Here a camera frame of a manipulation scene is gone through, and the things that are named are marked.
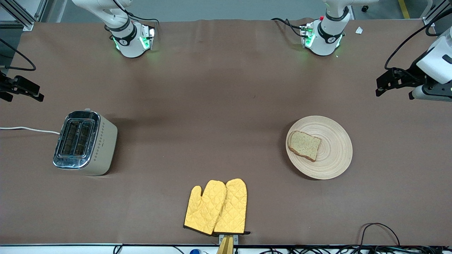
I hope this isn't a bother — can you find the round wooden plate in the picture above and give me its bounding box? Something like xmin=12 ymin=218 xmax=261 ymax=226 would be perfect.
xmin=285 ymin=116 xmax=353 ymax=180

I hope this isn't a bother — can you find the brown bread slice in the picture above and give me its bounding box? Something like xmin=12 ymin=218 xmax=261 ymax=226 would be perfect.
xmin=287 ymin=131 xmax=322 ymax=162

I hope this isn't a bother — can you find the cream and chrome toaster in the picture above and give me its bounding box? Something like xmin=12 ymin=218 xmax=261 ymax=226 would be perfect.
xmin=53 ymin=108 xmax=118 ymax=176

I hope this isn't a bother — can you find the yellow quilted oven mitt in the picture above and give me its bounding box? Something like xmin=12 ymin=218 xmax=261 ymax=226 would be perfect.
xmin=183 ymin=180 xmax=227 ymax=236
xmin=213 ymin=179 xmax=251 ymax=236

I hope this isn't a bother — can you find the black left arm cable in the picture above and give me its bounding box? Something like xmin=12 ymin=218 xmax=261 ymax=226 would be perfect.
xmin=384 ymin=17 xmax=452 ymax=70

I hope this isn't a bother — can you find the white toaster power cord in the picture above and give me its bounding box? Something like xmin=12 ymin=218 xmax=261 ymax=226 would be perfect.
xmin=0 ymin=126 xmax=61 ymax=135

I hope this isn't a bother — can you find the aluminium frame profile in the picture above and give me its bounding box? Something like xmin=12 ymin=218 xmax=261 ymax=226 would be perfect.
xmin=422 ymin=0 xmax=452 ymax=27
xmin=0 ymin=0 xmax=48 ymax=31

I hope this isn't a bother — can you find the black left base cable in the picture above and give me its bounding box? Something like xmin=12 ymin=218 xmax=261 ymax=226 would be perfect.
xmin=271 ymin=17 xmax=305 ymax=38

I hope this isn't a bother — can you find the black base cable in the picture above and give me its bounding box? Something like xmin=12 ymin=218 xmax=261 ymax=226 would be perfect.
xmin=126 ymin=12 xmax=160 ymax=26
xmin=271 ymin=17 xmax=305 ymax=38

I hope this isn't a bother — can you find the black right base cable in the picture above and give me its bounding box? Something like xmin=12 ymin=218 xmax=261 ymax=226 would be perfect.
xmin=126 ymin=12 xmax=160 ymax=26

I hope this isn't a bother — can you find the black looped cable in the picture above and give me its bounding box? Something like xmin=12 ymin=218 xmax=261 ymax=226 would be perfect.
xmin=358 ymin=223 xmax=402 ymax=247

